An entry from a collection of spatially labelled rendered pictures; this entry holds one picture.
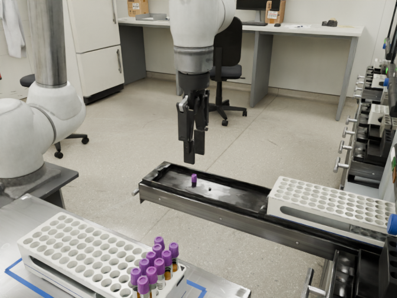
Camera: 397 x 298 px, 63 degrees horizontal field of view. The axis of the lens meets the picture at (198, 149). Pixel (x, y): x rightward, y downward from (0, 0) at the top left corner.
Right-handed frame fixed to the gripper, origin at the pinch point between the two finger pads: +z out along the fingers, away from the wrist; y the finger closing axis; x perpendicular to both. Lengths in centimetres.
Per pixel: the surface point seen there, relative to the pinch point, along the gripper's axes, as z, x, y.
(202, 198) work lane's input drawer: 9.6, -6.1, -7.6
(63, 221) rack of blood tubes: 2.3, 10.1, -35.1
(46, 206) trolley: 8.5, 25.0, -28.1
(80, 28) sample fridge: 3, 246, 205
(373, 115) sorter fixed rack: 5, -43, 64
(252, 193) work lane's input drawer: 10.3, -16.3, 1.3
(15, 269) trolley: 8.5, 14.3, -44.0
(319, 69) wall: 52, 10, 348
